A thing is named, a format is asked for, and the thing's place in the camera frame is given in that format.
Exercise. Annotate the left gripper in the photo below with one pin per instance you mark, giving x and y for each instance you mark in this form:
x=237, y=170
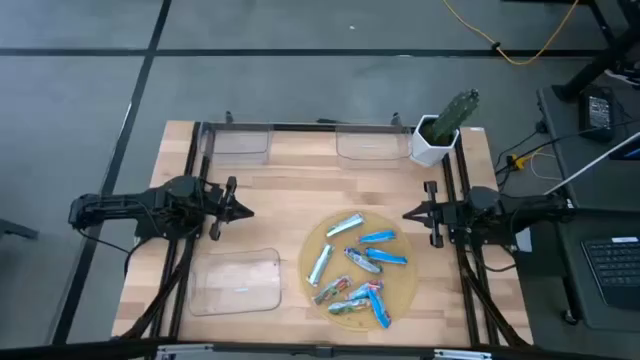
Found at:
x=216, y=205

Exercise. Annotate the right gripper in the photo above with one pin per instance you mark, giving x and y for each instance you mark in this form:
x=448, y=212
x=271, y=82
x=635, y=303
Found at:
x=450, y=214

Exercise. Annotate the blue red granola bar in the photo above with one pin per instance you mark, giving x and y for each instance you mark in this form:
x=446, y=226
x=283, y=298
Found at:
x=380, y=310
x=362, y=291

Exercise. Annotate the green red granola bar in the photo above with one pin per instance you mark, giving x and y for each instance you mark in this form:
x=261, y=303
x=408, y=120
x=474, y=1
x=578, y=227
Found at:
x=331, y=290

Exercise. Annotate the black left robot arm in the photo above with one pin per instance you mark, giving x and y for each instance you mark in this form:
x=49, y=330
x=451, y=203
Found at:
x=125, y=205

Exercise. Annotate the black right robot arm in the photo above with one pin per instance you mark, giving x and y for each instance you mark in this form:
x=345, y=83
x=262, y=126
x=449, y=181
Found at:
x=525, y=205

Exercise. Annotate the white hexagonal plant pot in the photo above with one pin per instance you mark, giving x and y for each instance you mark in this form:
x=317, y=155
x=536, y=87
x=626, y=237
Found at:
x=425, y=152

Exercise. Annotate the clear plastic bin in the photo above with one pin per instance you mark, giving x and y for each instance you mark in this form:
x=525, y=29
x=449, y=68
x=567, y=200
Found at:
x=370, y=156
x=235, y=150

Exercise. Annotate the round wooden plate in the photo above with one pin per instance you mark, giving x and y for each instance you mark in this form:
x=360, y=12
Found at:
x=405, y=285

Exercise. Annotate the wide clear plastic tray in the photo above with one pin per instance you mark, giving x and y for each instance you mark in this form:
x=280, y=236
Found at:
x=225, y=300

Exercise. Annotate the white table sticker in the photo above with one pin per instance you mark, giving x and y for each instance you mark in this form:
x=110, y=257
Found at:
x=477, y=129

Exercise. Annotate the small white box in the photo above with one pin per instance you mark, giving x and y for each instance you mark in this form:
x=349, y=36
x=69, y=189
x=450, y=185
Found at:
x=525, y=242

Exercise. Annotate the green cactus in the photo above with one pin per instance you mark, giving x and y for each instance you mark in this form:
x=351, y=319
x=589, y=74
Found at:
x=457, y=112

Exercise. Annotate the black crossbar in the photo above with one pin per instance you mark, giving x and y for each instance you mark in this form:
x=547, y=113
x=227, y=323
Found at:
x=275, y=351

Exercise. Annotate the white rod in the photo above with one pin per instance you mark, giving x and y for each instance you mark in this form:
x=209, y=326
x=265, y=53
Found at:
x=590, y=167

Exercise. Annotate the black caster wheel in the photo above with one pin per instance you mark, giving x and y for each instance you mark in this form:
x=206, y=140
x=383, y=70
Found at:
x=569, y=316

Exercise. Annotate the black side desk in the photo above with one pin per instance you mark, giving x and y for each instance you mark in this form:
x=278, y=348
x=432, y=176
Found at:
x=615, y=190

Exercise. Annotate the black laptop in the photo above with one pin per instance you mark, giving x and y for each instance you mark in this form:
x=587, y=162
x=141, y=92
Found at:
x=615, y=270

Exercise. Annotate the black power adapter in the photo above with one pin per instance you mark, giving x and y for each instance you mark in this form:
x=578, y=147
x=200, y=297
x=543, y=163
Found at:
x=597, y=112

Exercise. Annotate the blue screen device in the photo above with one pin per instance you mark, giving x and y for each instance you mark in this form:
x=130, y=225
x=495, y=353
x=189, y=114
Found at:
x=630, y=152

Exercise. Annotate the grey chair foot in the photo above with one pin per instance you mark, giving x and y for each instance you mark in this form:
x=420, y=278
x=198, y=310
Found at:
x=15, y=229

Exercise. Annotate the black desk leg beam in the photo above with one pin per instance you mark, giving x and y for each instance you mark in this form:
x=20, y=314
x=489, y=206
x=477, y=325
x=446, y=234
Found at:
x=595, y=67

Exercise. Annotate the person's sneaker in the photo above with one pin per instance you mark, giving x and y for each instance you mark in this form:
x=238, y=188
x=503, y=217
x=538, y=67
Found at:
x=627, y=77

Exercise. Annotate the black aluminium table frame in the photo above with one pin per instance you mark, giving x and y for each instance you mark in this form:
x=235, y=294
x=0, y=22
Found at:
x=305, y=127

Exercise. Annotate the silver metal bracket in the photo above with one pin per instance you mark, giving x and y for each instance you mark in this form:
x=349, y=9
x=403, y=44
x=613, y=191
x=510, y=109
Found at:
x=462, y=354
x=185, y=351

